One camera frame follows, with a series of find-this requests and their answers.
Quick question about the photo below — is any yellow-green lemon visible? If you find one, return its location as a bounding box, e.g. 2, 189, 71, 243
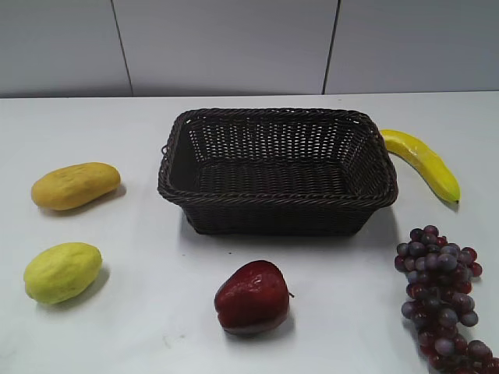
23, 242, 102, 305

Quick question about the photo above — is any purple grape bunch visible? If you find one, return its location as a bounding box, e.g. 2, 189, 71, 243
394, 225, 498, 373

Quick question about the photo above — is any yellow banana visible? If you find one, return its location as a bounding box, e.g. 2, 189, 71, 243
380, 129, 461, 204

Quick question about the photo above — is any black wicker basket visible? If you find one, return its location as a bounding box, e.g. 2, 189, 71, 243
157, 108, 398, 236

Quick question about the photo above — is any red apple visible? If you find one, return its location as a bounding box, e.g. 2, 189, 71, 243
214, 260, 290, 336

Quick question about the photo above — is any orange-yellow mango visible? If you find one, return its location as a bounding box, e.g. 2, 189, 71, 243
30, 162, 121, 211

